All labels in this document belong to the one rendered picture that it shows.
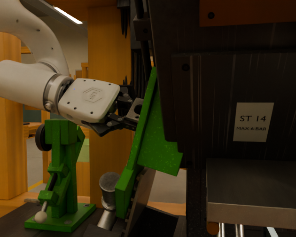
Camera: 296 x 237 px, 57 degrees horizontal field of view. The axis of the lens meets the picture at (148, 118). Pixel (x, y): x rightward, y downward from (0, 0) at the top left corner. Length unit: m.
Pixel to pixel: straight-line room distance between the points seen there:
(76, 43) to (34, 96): 11.11
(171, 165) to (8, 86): 0.37
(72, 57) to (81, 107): 11.13
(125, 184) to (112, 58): 0.50
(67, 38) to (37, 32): 11.23
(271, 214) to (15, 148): 0.93
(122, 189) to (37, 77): 0.29
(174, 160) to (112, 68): 0.47
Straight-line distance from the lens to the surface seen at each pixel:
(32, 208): 0.92
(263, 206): 0.27
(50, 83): 0.58
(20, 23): 0.62
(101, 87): 0.57
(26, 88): 0.60
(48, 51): 0.68
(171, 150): 0.44
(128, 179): 0.44
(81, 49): 11.55
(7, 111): 1.03
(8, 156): 1.05
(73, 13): 0.98
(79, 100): 0.55
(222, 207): 0.26
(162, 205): 0.93
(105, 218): 0.55
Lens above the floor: 1.22
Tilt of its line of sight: 4 degrees down
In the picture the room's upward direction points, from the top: straight up
